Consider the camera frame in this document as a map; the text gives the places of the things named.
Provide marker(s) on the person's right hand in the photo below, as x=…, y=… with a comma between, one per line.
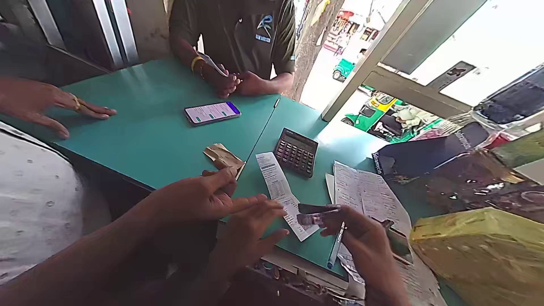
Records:
x=369, y=244

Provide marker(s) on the person's left hand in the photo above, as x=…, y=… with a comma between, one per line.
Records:
x=238, y=242

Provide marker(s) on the person's right fingers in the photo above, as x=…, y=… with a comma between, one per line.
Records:
x=340, y=221

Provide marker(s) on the person's left fingers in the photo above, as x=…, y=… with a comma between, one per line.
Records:
x=264, y=211

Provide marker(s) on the person's left thumb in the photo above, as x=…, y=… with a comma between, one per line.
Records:
x=275, y=239

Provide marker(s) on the person's left forearm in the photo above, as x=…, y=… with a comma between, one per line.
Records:
x=193, y=284

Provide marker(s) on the person's right forearm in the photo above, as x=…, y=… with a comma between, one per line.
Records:
x=389, y=298

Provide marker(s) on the blue and white pen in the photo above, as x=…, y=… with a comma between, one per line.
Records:
x=335, y=248

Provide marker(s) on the long white printed receipt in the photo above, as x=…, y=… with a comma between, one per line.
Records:
x=276, y=182

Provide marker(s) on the open metal drawer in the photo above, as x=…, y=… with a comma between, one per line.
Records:
x=301, y=263

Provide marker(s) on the handwritten paper sheets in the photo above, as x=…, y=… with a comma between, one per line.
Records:
x=369, y=191

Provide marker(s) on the black calculator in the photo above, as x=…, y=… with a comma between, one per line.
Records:
x=296, y=152

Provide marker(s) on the brown paper piece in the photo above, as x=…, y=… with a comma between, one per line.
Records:
x=223, y=156

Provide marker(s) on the dark blue printed box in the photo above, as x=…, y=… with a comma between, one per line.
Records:
x=420, y=155

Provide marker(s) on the thin white-tipped pen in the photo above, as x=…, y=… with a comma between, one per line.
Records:
x=276, y=103

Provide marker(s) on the green yellow auto rickshaw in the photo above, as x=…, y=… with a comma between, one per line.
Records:
x=369, y=114

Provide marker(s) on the smartphone with lit screen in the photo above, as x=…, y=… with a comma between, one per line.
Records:
x=212, y=113

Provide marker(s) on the dark brown plastic package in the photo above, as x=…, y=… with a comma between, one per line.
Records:
x=471, y=182

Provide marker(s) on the yellow plastic-wrapped package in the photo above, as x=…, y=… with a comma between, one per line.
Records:
x=484, y=250

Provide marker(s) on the tree trunk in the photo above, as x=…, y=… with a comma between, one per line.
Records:
x=310, y=51

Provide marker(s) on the clear-wrapped dark package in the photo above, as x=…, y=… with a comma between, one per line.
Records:
x=510, y=97

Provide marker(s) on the metal-framed door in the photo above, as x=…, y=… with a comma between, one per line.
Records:
x=85, y=29

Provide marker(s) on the metal window frame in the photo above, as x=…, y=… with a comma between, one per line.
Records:
x=365, y=63

